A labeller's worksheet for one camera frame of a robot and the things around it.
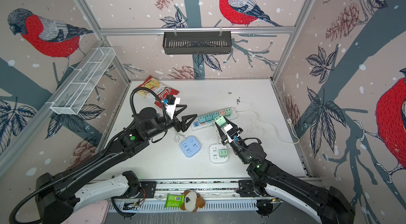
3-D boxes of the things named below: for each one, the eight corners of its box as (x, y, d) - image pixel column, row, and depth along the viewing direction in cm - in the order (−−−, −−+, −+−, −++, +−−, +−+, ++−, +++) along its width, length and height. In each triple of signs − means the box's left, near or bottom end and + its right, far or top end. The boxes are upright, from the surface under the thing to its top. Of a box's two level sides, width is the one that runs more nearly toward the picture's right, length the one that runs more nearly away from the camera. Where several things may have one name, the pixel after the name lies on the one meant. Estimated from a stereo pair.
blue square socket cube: (188, 160, 84) (188, 158, 82) (177, 146, 89) (177, 144, 87) (203, 148, 89) (203, 146, 86) (192, 135, 94) (191, 132, 92)
